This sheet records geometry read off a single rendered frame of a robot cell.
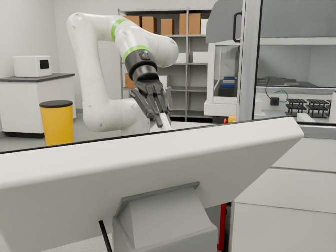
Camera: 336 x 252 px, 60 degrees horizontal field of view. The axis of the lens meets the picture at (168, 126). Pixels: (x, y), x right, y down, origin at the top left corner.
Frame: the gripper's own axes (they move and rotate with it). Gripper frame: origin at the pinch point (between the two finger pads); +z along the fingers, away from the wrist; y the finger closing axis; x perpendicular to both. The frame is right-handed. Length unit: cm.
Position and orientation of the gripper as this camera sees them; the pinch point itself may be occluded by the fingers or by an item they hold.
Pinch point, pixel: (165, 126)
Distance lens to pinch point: 78.2
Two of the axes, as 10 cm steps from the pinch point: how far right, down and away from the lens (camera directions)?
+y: 9.1, -1.0, 4.1
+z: 3.2, 7.9, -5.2
